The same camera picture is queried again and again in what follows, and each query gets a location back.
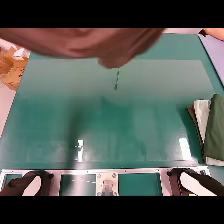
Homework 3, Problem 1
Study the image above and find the dark brown garment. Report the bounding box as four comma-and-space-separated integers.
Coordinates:
186, 104, 205, 155

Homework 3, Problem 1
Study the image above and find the dark green garment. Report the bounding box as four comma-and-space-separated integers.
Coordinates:
203, 93, 224, 162

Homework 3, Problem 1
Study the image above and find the silver frame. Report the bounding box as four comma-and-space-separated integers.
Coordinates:
0, 165, 212, 197

